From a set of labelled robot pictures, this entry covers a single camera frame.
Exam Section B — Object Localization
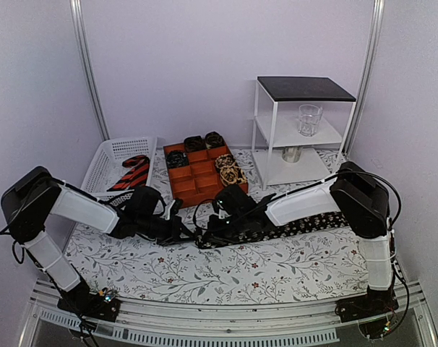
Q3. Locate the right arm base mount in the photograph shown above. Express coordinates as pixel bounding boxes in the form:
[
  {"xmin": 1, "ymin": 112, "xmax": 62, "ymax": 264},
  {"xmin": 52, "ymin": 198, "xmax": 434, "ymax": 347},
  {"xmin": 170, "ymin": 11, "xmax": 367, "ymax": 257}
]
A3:
[{"xmin": 335, "ymin": 287, "xmax": 399, "ymax": 340}]

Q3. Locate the metal cup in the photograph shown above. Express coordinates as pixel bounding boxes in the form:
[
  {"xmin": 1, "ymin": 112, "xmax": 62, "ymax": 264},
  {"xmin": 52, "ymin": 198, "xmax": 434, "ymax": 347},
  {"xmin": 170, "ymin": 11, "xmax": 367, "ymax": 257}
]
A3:
[{"xmin": 282, "ymin": 146, "xmax": 302, "ymax": 163}]

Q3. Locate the red wooden compartment tray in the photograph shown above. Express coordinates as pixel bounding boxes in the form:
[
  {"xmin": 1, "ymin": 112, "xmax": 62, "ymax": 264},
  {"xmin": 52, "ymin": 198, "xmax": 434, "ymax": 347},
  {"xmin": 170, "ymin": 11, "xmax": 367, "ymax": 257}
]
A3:
[{"xmin": 168, "ymin": 145, "xmax": 231, "ymax": 208}]

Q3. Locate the rolled black patterned tie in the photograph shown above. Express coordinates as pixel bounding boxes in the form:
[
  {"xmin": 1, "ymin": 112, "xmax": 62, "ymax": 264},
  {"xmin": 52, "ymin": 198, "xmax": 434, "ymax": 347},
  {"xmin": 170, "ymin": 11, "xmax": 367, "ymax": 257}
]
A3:
[{"xmin": 166, "ymin": 150, "xmax": 189, "ymax": 169}]

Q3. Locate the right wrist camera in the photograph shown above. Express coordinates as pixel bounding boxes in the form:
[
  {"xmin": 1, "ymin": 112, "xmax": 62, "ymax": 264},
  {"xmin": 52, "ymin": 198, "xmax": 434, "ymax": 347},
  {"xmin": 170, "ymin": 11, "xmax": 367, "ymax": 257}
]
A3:
[{"xmin": 212, "ymin": 200, "xmax": 227, "ymax": 219}]

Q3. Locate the rolled dark olive tie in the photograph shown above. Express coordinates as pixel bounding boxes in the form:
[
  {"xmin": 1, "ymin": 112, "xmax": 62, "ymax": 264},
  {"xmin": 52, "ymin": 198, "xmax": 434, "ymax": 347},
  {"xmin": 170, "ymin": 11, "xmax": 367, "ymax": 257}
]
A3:
[{"xmin": 205, "ymin": 132, "xmax": 225, "ymax": 149}]

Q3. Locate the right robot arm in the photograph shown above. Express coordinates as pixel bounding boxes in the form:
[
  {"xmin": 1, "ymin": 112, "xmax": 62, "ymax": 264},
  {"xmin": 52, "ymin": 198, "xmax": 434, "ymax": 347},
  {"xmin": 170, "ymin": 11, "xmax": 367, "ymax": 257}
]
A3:
[{"xmin": 194, "ymin": 161, "xmax": 400, "ymax": 315}]

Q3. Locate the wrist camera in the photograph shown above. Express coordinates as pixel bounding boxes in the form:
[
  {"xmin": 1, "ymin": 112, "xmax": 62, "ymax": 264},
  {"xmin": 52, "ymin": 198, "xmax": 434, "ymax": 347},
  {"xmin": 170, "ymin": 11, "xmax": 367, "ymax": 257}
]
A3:
[
  {"xmin": 212, "ymin": 200, "xmax": 227, "ymax": 219},
  {"xmin": 164, "ymin": 198, "xmax": 184, "ymax": 220}
]

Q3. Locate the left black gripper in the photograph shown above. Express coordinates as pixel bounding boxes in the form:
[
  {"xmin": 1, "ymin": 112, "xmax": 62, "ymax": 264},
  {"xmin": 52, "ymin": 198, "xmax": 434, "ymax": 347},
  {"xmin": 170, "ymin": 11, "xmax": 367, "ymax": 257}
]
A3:
[{"xmin": 138, "ymin": 214, "xmax": 197, "ymax": 247}]

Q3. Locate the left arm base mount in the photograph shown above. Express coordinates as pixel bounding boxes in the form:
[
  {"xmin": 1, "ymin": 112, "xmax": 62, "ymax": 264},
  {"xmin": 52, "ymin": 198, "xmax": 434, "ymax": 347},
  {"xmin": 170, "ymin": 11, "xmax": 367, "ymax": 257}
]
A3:
[{"xmin": 57, "ymin": 278, "xmax": 121, "ymax": 322}]

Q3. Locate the rolled dark brown tie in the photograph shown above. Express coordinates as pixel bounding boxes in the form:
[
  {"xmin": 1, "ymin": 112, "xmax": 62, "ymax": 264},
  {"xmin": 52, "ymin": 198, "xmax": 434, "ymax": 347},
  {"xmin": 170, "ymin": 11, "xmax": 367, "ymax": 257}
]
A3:
[{"xmin": 184, "ymin": 135, "xmax": 207, "ymax": 153}]

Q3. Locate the white shelf black top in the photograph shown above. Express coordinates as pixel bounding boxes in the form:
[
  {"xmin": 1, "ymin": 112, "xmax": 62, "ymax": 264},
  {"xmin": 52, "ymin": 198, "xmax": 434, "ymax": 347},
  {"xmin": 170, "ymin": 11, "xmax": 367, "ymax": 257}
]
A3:
[{"xmin": 252, "ymin": 76, "xmax": 356, "ymax": 188}]

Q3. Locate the metal frame post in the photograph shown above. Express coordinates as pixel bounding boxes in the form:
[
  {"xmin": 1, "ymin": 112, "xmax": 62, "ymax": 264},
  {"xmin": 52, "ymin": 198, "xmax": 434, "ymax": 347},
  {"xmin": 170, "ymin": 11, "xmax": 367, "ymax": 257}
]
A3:
[
  {"xmin": 343, "ymin": 0, "xmax": 385, "ymax": 158},
  {"xmin": 69, "ymin": 0, "xmax": 110, "ymax": 141}
]

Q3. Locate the red black striped tie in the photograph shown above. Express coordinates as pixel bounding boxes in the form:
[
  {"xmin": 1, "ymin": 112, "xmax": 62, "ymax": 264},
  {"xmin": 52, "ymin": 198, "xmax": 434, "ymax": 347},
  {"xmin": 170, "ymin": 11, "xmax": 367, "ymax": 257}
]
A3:
[{"xmin": 107, "ymin": 155, "xmax": 150, "ymax": 192}]

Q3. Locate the left metal frame post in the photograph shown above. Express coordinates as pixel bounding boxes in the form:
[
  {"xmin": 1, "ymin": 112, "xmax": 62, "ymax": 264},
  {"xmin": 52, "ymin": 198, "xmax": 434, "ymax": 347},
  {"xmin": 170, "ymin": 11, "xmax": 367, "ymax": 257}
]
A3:
[{"xmin": 69, "ymin": 0, "xmax": 110, "ymax": 141}]

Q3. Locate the right metal frame post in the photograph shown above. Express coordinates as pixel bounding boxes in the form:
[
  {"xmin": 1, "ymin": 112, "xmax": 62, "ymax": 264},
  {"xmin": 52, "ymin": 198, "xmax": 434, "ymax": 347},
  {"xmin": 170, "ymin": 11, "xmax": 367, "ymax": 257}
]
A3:
[{"xmin": 343, "ymin": 0, "xmax": 385, "ymax": 158}]

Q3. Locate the floral table mat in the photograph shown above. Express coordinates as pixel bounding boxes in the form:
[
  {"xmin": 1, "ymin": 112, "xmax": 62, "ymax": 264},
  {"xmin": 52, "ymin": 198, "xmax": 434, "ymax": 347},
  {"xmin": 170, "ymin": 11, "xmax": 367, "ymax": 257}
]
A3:
[{"xmin": 65, "ymin": 225, "xmax": 368, "ymax": 305}]

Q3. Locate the rolled beige patterned tie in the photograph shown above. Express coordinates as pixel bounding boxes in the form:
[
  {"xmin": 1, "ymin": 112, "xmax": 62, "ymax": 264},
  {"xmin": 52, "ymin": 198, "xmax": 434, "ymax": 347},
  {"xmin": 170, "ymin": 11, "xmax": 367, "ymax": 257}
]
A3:
[{"xmin": 220, "ymin": 166, "xmax": 247, "ymax": 187}]

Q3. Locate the black white floral tie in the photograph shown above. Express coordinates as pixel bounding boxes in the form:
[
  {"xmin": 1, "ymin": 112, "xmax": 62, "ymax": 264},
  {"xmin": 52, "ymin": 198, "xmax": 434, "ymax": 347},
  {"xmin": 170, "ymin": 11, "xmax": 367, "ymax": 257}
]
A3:
[{"xmin": 215, "ymin": 212, "xmax": 348, "ymax": 248}]

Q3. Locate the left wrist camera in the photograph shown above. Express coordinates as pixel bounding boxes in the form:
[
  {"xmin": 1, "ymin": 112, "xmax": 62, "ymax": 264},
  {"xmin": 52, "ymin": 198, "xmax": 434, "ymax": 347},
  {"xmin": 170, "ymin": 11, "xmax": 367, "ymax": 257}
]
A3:
[{"xmin": 164, "ymin": 198, "xmax": 184, "ymax": 220}]

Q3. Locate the rolled black beige tie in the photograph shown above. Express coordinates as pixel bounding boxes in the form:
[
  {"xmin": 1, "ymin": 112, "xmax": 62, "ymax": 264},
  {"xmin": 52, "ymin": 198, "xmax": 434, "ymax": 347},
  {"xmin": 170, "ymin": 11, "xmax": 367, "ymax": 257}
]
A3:
[{"xmin": 215, "ymin": 153, "xmax": 236, "ymax": 171}]

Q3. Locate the clear drinking glass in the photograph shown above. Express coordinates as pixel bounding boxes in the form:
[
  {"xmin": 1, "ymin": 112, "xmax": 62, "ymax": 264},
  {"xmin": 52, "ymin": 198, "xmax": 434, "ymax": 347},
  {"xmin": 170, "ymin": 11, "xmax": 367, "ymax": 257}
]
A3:
[{"xmin": 299, "ymin": 104, "xmax": 323, "ymax": 137}]

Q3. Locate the front metal rail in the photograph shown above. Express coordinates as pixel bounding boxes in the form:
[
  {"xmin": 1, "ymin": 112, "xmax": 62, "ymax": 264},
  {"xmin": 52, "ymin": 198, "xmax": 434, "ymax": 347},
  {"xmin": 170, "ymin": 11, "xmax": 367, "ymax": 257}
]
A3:
[{"xmin": 19, "ymin": 280, "xmax": 438, "ymax": 346}]

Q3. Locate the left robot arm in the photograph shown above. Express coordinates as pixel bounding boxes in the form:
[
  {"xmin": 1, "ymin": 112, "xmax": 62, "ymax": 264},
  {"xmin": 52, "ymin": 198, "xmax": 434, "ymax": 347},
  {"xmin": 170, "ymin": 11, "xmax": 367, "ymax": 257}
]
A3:
[{"xmin": 0, "ymin": 166, "xmax": 194, "ymax": 314}]

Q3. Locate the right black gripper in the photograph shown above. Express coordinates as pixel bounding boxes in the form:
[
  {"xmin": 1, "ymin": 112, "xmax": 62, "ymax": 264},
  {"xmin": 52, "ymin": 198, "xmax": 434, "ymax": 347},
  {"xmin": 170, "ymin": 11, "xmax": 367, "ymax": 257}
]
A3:
[{"xmin": 203, "ymin": 212, "xmax": 248, "ymax": 244}]

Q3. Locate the white plastic basket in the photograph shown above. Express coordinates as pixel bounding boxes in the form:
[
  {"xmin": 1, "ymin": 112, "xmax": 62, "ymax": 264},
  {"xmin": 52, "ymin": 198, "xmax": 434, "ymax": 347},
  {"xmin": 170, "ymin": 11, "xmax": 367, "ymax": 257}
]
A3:
[{"xmin": 80, "ymin": 137, "xmax": 158, "ymax": 200}]

